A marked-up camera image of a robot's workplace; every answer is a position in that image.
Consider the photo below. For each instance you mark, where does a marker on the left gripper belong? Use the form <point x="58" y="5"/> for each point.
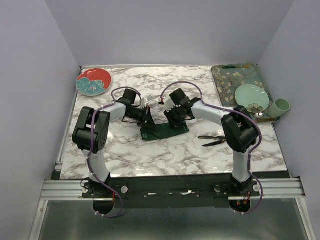
<point x="146" y="118"/>

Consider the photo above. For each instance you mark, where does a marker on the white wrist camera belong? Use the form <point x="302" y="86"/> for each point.
<point x="169" y="104"/>
<point x="146" y="100"/>

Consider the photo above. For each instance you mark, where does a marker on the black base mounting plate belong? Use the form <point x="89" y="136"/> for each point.
<point x="175" y="202"/>

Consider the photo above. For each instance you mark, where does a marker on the red plate with blue flower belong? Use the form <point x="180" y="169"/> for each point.
<point x="93" y="82"/>

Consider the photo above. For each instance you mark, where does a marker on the dark green cloth napkin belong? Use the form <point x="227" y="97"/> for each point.
<point x="153" y="132"/>

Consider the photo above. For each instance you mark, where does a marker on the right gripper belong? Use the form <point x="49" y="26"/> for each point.
<point x="169" y="116"/>

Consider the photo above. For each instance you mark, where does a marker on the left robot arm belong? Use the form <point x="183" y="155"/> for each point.
<point x="91" y="130"/>

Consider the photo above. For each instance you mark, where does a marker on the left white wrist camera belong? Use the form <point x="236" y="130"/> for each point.
<point x="146" y="100"/>

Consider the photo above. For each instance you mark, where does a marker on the aluminium frame rail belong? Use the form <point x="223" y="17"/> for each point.
<point x="69" y="190"/>

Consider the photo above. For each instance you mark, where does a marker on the floral teal serving tray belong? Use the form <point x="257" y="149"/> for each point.
<point x="228" y="78"/>

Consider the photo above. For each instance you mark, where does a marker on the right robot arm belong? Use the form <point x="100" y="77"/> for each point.
<point x="240" y="131"/>

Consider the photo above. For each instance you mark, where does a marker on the light green plate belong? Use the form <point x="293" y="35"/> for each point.
<point x="252" y="97"/>

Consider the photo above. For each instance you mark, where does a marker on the light green cup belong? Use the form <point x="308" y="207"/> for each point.
<point x="278" y="108"/>

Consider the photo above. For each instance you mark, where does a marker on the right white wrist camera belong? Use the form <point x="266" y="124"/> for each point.
<point x="169" y="104"/>

